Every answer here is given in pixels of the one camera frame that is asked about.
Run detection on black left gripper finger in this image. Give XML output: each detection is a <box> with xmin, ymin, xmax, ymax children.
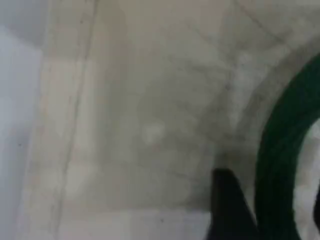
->
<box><xmin>206</xmin><ymin>168</ymin><xmax>262</xmax><ymax>240</ymax></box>
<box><xmin>312</xmin><ymin>183</ymin><xmax>320</xmax><ymax>227</ymax></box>

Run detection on white canvas bag green handles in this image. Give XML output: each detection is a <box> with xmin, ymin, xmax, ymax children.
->
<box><xmin>14</xmin><ymin>0</ymin><xmax>320</xmax><ymax>240</ymax></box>

